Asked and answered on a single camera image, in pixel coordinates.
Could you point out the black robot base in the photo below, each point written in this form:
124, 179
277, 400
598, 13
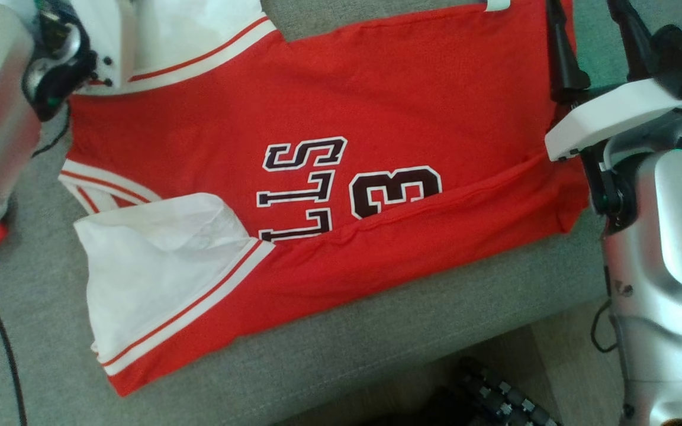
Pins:
483, 396

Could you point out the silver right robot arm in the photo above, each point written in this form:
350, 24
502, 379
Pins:
666, 284

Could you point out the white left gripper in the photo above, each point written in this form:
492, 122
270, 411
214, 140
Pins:
101, 41

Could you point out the red jersey with white sleeves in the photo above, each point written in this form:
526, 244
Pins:
412, 106

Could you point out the grey sofa seat cushion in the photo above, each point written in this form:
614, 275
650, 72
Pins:
329, 355

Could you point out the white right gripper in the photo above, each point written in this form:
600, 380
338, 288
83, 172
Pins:
607, 115

